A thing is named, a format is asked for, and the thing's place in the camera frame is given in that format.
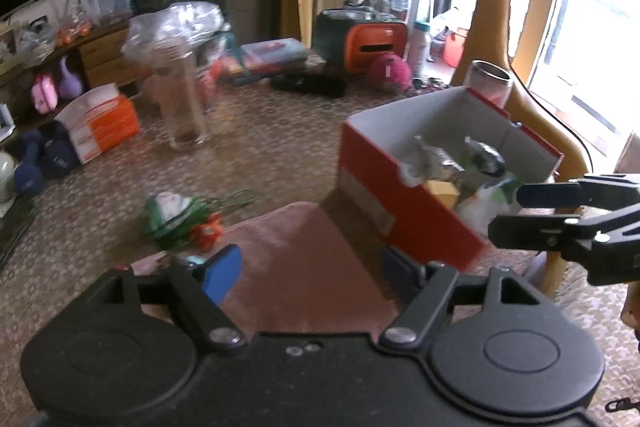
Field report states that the teal egg-shaped object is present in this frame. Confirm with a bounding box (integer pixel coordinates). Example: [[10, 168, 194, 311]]
[[181, 256, 206, 267]]

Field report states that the black item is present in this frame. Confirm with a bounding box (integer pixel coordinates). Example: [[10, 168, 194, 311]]
[[464, 136, 506, 178]]

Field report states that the yellow small box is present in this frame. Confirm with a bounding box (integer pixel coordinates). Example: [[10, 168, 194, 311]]
[[424, 180, 460, 210]]

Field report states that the silver foil wrapper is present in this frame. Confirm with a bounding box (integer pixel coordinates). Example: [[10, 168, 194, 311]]
[[410, 135, 464, 182]]

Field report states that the person's right hand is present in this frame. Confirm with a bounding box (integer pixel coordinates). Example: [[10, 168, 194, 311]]
[[620, 293, 640, 338]]

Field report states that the white orange plastic bag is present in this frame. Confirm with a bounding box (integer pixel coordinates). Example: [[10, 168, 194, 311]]
[[457, 176, 523, 236]]

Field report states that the small orange toy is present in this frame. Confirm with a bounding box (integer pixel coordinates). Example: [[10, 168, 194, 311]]
[[190, 212, 224, 251]]

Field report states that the pink fuzzy towel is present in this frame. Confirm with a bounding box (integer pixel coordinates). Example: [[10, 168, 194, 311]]
[[130, 199, 402, 338]]

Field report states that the green white pouch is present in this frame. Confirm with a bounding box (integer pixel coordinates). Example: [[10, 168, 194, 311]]
[[144, 192, 196, 239]]

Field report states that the red white cardboard box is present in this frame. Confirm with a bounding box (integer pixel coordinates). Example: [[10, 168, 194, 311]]
[[337, 87, 563, 271]]

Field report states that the silver tumbler cup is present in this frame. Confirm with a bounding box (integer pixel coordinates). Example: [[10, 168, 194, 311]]
[[463, 60, 513, 108]]

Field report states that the pink fuzzy ball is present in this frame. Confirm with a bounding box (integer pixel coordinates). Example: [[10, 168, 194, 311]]
[[366, 52, 412, 92]]

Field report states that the dark flat tray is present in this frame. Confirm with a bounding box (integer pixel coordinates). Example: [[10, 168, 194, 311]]
[[0, 198, 37, 271]]

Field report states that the navy dumbbell right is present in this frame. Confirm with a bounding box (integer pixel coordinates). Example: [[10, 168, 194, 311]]
[[39, 119, 80, 179]]

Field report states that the orange tissue box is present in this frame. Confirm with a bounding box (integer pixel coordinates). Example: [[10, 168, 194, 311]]
[[55, 83, 141, 165]]

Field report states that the black remote control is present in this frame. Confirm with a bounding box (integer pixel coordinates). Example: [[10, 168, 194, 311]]
[[269, 74, 346, 98]]

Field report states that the tall glass jar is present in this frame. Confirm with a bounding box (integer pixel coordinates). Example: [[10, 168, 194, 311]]
[[152, 37, 208, 150]]

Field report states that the pale green round helmet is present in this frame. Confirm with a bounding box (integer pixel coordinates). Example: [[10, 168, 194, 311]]
[[0, 152, 17, 204]]

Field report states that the stack of books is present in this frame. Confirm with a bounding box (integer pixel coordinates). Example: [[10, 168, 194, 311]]
[[228, 38, 309, 77]]

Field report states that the purple kettlebell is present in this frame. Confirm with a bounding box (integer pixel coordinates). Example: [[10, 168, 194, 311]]
[[58, 55, 84, 101]]

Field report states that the large clear plastic bag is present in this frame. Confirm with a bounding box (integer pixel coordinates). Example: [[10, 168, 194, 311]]
[[122, 1, 231, 67]]

